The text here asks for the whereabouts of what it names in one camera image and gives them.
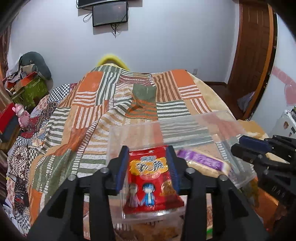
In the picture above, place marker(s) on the wooden wardrobe frame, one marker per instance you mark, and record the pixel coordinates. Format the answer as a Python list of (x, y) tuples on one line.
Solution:
[(254, 56)]

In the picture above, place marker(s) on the white sliding wardrobe door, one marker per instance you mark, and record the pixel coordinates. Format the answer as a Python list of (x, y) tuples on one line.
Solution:
[(279, 94)]

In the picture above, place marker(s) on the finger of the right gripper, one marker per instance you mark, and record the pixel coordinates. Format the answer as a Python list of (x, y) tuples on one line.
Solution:
[(252, 157), (255, 144)]

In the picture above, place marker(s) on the clear plastic storage box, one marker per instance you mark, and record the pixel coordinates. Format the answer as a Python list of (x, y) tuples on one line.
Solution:
[(212, 134)]

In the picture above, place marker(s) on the green shopping bag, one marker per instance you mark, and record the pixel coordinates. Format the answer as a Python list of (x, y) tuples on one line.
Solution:
[(31, 94)]

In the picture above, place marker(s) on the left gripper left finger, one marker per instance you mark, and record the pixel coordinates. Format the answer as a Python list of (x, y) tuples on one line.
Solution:
[(62, 217)]

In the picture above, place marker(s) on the small wall monitor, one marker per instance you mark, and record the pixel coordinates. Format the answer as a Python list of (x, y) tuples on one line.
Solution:
[(114, 12)]

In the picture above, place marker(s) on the striped brown curtain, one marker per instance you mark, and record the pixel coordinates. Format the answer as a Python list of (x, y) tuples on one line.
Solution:
[(5, 40)]

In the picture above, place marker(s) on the patchwork striped quilt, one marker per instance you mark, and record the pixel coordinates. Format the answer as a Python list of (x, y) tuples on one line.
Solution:
[(76, 143)]

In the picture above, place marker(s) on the checkered patchwork sheet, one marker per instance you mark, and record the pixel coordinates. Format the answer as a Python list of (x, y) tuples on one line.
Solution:
[(25, 149)]

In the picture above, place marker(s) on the large wall television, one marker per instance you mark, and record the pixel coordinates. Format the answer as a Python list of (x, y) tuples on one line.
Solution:
[(84, 3)]

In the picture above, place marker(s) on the dark blue box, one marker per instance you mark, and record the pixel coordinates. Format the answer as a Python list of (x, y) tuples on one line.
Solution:
[(9, 130)]

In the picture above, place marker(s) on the purple wafer pack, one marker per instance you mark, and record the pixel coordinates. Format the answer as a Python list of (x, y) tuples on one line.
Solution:
[(206, 165)]

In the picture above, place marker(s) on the red gift box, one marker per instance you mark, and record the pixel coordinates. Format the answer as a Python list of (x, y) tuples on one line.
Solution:
[(6, 116)]

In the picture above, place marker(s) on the yellow foam headboard arch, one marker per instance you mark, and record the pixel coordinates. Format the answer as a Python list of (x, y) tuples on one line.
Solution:
[(111, 58)]

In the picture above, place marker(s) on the red cartoon snack bag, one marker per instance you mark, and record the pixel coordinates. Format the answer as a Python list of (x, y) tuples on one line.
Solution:
[(149, 182)]

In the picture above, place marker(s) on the pink rabbit toy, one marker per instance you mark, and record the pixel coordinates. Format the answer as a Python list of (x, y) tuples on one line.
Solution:
[(22, 114)]

